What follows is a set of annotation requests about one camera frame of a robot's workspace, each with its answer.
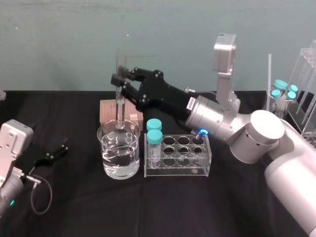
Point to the clear acrylic test tube rack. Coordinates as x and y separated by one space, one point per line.
182 158

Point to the tall clear acrylic stand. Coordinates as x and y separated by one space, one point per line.
306 103

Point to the brown wooden block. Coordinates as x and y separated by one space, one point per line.
107 111

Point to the glass beaker with water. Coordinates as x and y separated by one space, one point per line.
118 158

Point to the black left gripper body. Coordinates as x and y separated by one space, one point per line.
37 154

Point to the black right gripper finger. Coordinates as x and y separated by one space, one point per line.
139 73
129 95

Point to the teal capped sample tube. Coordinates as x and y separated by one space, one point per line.
280 84
291 95
154 124
293 88
276 93
154 137

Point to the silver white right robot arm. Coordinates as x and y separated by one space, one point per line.
266 128

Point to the clear glass test tube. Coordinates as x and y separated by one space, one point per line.
120 111

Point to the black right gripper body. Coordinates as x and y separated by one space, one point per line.
163 95

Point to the small pale wooden cube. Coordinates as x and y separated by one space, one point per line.
133 117

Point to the black table cloth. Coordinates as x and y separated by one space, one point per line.
172 209

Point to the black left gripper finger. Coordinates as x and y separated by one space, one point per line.
64 144
56 155

